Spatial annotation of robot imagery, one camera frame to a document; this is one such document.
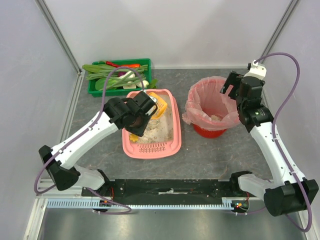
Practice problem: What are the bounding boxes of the pink plastic bin liner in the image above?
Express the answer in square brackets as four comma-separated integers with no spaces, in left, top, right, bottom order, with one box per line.
[182,76,240,129]

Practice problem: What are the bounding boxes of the clumped litter lump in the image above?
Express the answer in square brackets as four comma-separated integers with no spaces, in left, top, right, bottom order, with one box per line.
[210,114,223,122]

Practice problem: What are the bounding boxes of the pink litter box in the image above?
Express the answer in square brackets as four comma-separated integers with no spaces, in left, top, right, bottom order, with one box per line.
[122,89,182,160]

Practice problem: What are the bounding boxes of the yellow litter scoop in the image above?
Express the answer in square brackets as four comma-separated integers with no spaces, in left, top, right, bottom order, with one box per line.
[147,91,168,120]

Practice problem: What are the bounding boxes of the red trash bin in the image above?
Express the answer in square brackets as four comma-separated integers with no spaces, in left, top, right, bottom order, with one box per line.
[192,123,227,139]

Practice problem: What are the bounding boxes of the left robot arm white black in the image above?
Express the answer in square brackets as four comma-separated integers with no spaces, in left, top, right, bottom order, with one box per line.
[38,91,160,191]

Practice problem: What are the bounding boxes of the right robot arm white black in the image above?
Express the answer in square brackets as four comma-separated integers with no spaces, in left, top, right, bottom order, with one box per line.
[220,71,319,217]

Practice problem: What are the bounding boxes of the cat litter pellets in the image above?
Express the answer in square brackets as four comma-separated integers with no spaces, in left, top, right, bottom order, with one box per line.
[129,94,173,144]

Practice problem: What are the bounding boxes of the green leafy vegetables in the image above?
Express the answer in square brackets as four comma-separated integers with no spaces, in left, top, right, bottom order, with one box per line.
[81,62,159,91]

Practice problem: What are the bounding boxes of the white radish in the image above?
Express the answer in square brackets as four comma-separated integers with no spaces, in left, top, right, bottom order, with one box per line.
[123,71,136,82]

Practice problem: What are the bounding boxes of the green plastic crate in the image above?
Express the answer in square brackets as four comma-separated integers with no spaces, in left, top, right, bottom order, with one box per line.
[87,58,153,98]

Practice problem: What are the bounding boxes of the orange carrot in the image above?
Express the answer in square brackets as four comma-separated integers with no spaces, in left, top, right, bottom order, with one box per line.
[122,63,141,69]

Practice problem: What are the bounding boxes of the red chili pepper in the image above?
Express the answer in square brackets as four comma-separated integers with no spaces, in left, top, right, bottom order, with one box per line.
[105,61,122,68]

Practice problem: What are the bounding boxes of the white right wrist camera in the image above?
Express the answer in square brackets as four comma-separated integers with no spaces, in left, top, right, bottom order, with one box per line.
[244,60,267,80]

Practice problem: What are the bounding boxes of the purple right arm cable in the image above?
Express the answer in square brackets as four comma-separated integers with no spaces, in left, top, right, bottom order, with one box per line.
[231,51,313,233]

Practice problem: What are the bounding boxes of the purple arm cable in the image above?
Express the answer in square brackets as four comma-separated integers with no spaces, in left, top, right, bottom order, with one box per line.
[231,51,313,233]
[33,66,148,215]

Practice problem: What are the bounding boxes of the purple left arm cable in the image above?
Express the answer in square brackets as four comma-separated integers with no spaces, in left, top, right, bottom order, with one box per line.
[33,66,148,215]

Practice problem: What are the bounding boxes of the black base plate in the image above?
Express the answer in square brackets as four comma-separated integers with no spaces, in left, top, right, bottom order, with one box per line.
[96,179,254,200]

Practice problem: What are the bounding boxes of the blue-white cable duct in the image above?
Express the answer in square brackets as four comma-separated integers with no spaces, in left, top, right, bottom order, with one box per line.
[46,198,234,210]

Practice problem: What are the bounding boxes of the aluminium frame rail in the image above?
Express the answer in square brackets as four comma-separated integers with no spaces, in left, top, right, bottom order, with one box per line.
[36,74,87,200]

